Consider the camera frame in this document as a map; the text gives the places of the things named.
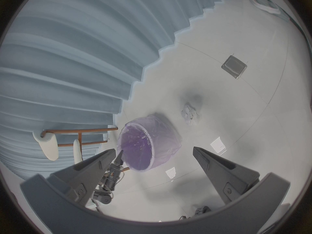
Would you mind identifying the purple plastic bag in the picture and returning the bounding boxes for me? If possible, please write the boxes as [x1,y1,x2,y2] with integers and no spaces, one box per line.
[117,114,183,172]

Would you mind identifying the clear plastic wrapper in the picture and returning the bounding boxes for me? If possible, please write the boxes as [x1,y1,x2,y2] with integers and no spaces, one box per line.
[182,104,201,126]

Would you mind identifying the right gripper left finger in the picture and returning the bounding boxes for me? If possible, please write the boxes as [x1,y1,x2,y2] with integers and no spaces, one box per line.
[46,148,116,208]

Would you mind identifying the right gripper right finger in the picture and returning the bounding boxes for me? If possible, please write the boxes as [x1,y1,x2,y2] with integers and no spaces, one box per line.
[193,146,260,205]

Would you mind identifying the white round device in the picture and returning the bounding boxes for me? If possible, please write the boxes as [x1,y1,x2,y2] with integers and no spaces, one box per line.
[248,0,281,14]

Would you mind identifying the white cushioned wooden chair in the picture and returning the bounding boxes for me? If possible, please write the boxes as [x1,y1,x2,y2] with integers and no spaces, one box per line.
[33,127,130,172]

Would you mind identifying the white trash bin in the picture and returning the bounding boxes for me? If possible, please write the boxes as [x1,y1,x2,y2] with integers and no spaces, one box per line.
[118,120,182,172]

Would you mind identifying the pale blue curtain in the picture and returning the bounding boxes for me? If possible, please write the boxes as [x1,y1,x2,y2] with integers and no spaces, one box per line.
[0,0,240,180]

